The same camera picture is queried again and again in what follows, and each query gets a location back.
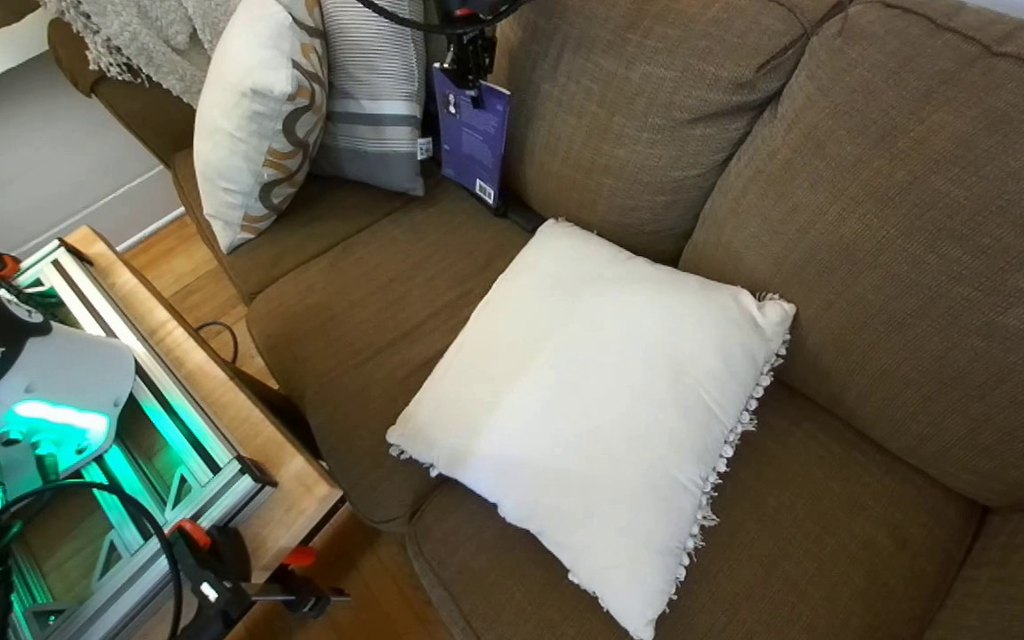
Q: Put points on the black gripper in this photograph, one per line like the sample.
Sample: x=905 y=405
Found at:
x=475 y=15

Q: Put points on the brown fabric sofa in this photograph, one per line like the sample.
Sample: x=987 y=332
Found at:
x=869 y=237

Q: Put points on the grey knitted blanket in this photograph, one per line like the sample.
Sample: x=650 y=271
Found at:
x=152 y=39

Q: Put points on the wooden table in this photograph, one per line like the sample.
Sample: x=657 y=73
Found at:
x=241 y=404

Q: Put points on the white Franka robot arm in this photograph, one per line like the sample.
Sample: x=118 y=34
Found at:
x=15 y=379

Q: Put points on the purple paperback book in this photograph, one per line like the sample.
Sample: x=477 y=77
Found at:
x=472 y=135

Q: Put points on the white square pillow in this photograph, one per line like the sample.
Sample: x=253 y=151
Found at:
x=597 y=413

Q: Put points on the grey striped pillow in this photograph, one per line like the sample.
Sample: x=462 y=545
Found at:
x=376 y=93

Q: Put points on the white pillow with swirl pattern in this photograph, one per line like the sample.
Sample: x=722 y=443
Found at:
x=259 y=117

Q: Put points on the aluminium profile frame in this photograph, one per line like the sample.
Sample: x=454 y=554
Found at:
x=144 y=439

